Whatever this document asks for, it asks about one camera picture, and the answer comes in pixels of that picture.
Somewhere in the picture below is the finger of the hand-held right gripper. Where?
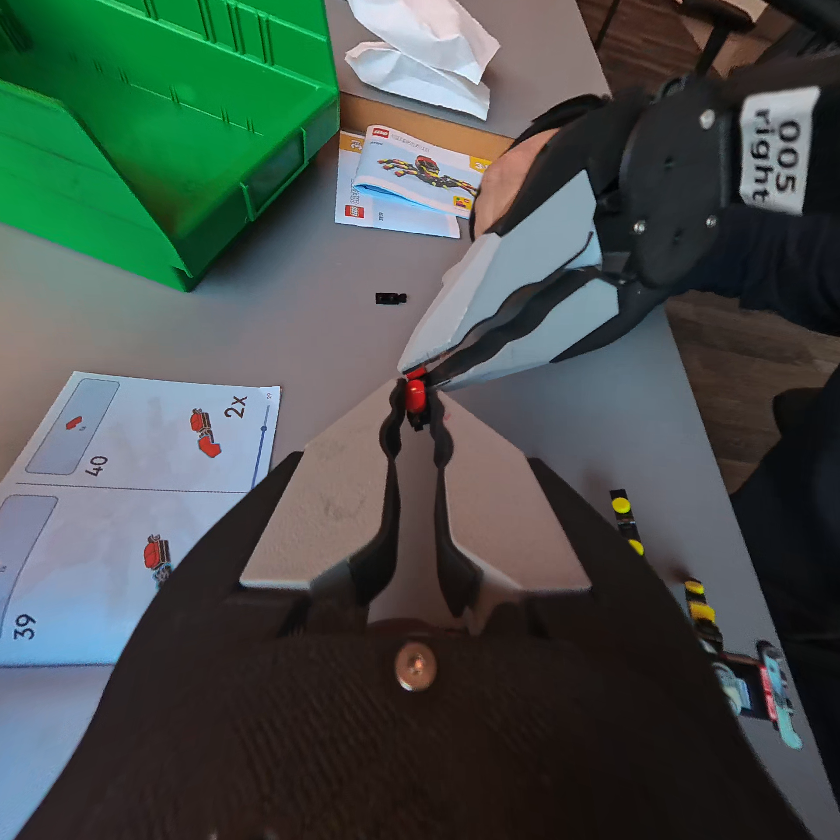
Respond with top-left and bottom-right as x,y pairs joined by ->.
398,168 -> 603,376
435,266 -> 635,393

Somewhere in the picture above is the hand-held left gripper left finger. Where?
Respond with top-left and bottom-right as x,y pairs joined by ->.
239,381 -> 403,622

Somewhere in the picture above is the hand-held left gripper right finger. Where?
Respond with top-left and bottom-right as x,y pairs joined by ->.
423,392 -> 592,634

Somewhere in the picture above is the red black lego piece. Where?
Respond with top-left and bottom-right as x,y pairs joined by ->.
401,367 -> 431,432

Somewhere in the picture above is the person's right forearm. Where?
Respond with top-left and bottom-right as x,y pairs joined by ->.
663,209 -> 840,337

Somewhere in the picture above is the spider cover lego booklet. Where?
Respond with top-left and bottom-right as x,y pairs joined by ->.
356,124 -> 494,219

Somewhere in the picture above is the blue lego instruction booklet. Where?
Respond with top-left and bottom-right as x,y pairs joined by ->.
334,130 -> 462,240

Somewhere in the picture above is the open lego instruction booklet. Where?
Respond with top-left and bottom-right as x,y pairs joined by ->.
0,371 -> 282,668

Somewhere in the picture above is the black yellow lego spider model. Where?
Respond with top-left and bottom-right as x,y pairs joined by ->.
609,488 -> 805,751

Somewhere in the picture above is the person's right hand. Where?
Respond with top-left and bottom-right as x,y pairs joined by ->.
469,141 -> 551,239

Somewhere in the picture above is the black office chair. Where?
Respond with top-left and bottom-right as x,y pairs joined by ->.
677,0 -> 840,78

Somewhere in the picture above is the crumpled white paper bag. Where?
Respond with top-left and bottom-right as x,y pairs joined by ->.
344,0 -> 501,123

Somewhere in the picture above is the person's leg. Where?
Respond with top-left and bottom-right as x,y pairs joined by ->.
728,386 -> 840,809

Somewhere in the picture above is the green plastic bin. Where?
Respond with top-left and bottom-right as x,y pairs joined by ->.
0,0 -> 343,294

